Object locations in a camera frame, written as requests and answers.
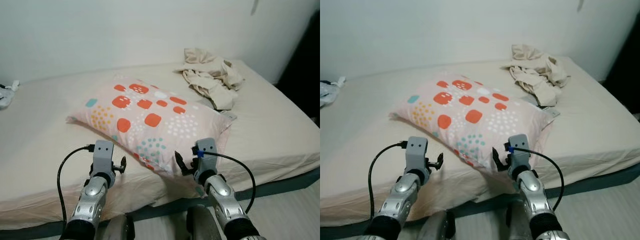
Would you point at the pink pillow with orange spots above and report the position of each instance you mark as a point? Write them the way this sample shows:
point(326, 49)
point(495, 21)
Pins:
point(470, 112)
point(150, 115)

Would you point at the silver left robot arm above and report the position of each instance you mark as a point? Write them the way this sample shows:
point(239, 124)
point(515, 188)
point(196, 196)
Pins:
point(402, 197)
point(90, 200)

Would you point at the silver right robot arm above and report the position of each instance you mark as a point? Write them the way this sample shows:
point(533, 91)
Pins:
point(222, 197)
point(535, 195)

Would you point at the right robot leg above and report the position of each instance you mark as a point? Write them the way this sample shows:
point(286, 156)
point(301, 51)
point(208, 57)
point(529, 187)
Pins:
point(202, 225)
point(517, 225)

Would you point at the robot leg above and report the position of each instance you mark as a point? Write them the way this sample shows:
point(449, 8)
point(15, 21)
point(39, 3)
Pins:
point(437, 227)
point(517, 225)
point(120, 230)
point(202, 225)

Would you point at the left robot leg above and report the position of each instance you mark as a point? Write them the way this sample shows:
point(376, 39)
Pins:
point(120, 230)
point(437, 227)

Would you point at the crumpled beige clothes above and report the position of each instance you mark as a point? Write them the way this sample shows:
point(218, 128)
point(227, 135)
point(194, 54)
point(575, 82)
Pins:
point(210, 80)
point(537, 75)

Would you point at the bed with beige sheet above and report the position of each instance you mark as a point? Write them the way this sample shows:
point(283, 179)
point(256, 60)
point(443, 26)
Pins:
point(590, 120)
point(270, 125)

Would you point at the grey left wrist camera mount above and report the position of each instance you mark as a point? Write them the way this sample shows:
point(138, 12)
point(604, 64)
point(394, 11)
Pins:
point(416, 152)
point(103, 155)

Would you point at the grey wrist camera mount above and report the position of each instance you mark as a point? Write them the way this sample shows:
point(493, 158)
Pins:
point(520, 155)
point(103, 155)
point(416, 152)
point(207, 155)

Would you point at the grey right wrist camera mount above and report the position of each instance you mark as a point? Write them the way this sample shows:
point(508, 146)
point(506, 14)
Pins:
point(207, 155)
point(520, 155)

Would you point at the dark teal bed frame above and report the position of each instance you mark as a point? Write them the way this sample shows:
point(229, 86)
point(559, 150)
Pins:
point(280, 185)
point(600, 180)

